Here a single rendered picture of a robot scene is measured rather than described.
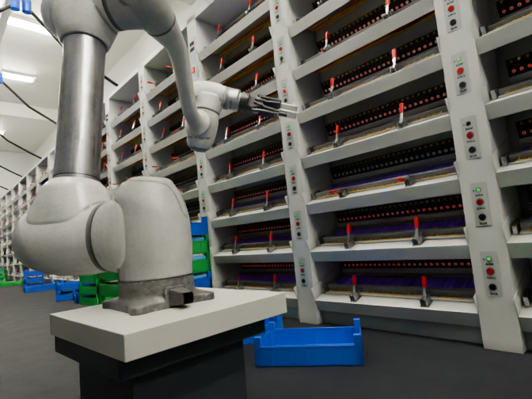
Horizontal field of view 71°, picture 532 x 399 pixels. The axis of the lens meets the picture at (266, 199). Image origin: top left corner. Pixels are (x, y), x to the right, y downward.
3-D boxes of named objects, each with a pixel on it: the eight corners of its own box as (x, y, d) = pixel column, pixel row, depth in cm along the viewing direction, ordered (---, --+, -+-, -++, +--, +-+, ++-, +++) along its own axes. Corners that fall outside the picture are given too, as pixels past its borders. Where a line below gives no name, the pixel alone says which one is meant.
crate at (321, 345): (255, 366, 106) (252, 338, 106) (271, 345, 125) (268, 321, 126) (363, 366, 99) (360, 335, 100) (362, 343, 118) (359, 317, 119)
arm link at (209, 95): (229, 92, 157) (222, 120, 155) (193, 84, 157) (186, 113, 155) (227, 80, 146) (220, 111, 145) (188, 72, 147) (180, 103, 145)
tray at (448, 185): (463, 192, 109) (454, 162, 108) (308, 214, 154) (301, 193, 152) (481, 172, 123) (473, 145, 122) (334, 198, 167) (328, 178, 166)
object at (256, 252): (296, 262, 159) (285, 232, 157) (215, 263, 203) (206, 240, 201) (323, 241, 172) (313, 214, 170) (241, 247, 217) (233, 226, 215)
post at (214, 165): (216, 310, 199) (194, 13, 217) (207, 309, 206) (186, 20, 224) (245, 303, 213) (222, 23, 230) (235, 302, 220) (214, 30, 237)
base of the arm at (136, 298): (143, 318, 64) (141, 286, 65) (100, 308, 81) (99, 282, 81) (228, 299, 77) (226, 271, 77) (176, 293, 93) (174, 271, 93)
